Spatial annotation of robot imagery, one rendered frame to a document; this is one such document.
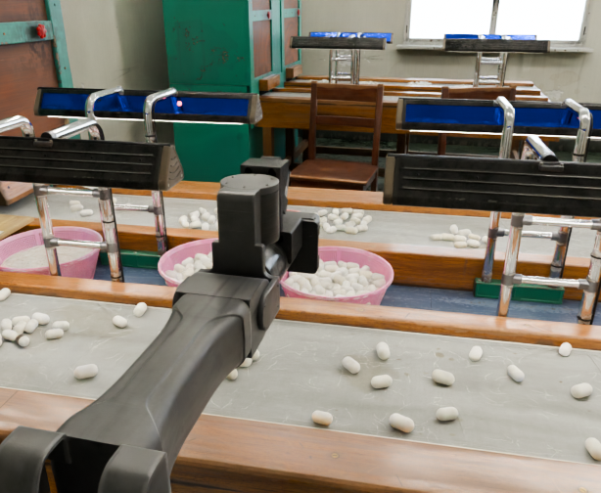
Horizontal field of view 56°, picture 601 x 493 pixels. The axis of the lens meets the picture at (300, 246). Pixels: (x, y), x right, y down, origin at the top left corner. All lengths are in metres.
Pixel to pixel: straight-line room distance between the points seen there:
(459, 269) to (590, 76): 4.69
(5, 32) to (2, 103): 0.20
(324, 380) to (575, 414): 0.39
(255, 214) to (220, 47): 3.21
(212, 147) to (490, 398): 3.09
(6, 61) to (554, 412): 1.69
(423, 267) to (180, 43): 2.70
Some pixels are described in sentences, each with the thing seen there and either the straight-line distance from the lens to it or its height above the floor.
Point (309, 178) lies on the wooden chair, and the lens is 3.04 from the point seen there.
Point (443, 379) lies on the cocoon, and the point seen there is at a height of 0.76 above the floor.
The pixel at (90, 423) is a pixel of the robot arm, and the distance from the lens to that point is 0.36.
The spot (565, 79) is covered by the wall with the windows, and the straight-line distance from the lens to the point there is 5.96.
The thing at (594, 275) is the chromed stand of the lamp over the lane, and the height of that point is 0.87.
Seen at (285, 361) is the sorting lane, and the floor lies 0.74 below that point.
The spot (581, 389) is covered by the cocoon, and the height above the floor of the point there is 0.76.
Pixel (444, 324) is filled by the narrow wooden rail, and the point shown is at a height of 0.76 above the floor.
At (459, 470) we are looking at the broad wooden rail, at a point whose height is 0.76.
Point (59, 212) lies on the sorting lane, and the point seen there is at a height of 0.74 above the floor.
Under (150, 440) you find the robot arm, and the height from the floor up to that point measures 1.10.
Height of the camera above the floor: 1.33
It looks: 23 degrees down
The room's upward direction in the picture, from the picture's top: straight up
